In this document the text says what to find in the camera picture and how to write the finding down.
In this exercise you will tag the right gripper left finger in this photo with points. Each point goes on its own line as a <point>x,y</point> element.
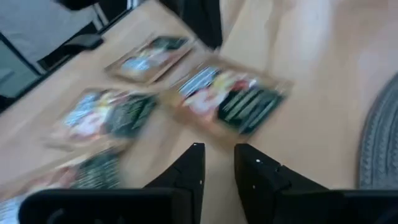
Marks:
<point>186,186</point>

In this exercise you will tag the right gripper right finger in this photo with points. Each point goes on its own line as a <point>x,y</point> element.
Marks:
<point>264,193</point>

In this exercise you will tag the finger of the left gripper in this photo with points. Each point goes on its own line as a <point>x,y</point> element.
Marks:
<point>202,18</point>

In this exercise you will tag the beige tea packet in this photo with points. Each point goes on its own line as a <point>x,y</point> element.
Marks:
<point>230,99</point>
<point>149,59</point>
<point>102,115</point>

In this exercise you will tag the orange tea packet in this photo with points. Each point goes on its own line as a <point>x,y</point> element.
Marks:
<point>87,174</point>

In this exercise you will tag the grey round mat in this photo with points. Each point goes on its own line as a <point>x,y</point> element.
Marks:
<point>382,140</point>

